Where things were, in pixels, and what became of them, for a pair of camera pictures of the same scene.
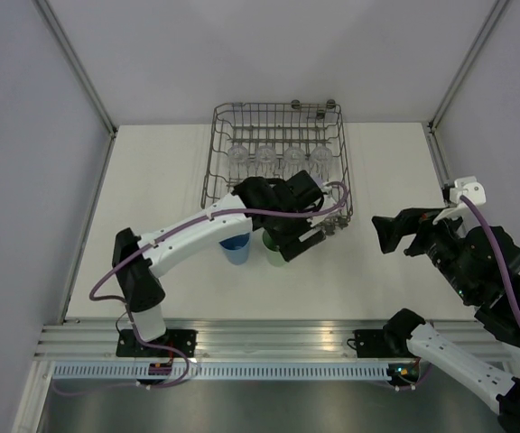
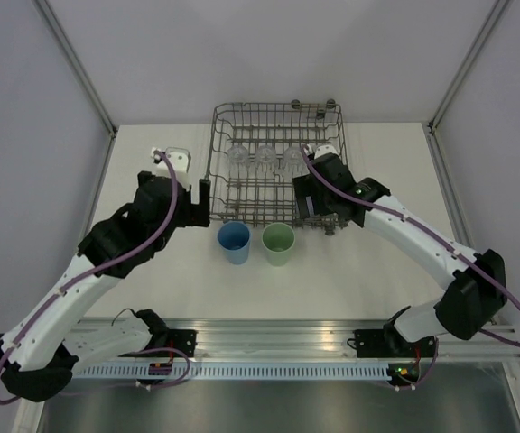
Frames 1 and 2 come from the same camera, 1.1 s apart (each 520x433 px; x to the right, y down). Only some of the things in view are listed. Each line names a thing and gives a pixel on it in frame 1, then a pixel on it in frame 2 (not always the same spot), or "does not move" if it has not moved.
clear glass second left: [265, 159] does not move
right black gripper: [389, 229] → [306, 186]
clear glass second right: [294, 160] does not move
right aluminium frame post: [494, 15] does not move
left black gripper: [291, 246] → [197, 214]
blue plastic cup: [236, 247] does not move
